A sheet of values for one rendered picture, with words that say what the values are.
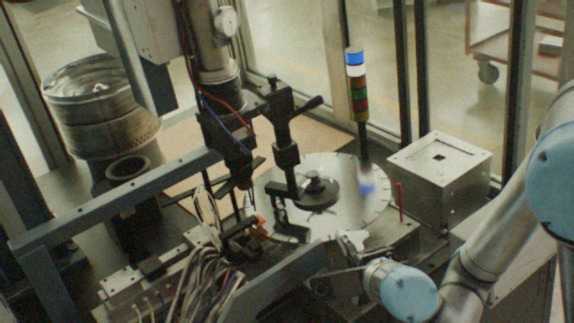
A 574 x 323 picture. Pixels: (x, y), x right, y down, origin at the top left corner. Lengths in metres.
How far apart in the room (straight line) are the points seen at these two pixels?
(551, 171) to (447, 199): 0.78
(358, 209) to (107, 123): 0.79
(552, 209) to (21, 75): 1.70
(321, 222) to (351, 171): 0.19
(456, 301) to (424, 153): 0.60
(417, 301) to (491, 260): 0.15
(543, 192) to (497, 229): 0.27
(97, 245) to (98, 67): 0.56
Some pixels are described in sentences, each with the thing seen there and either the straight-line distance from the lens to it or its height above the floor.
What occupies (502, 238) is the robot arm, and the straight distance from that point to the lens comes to 0.93.
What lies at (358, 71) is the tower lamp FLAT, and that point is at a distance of 1.45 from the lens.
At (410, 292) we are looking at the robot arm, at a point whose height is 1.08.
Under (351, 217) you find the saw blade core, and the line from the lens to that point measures 1.23.
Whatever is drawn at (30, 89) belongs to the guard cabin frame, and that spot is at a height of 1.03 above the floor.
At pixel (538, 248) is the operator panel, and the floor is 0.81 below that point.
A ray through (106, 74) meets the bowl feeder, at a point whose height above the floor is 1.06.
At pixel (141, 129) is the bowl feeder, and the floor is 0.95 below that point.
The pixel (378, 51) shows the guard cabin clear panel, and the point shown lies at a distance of 1.69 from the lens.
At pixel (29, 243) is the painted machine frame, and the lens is 1.28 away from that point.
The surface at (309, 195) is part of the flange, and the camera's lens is 1.29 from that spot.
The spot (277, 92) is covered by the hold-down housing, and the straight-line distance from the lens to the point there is 1.09.
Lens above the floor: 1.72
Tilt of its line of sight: 33 degrees down
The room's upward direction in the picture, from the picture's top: 11 degrees counter-clockwise
